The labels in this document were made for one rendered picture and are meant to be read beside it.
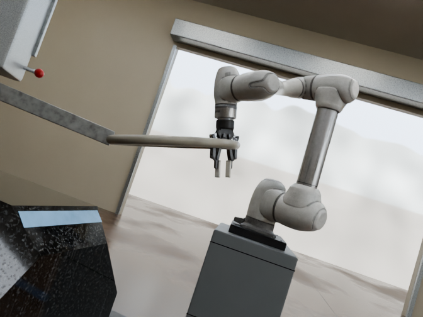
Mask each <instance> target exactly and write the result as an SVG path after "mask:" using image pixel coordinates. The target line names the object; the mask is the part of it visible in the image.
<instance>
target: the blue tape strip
mask: <svg viewBox="0 0 423 317"><path fill-rule="evenodd" d="M19 215H20V218H21V221H22V224H23V227H24V228H29V227H38V226H55V225H71V224H81V223H97V222H102V221H101V218H100V216H99V213H98V210H95V211H19Z"/></svg>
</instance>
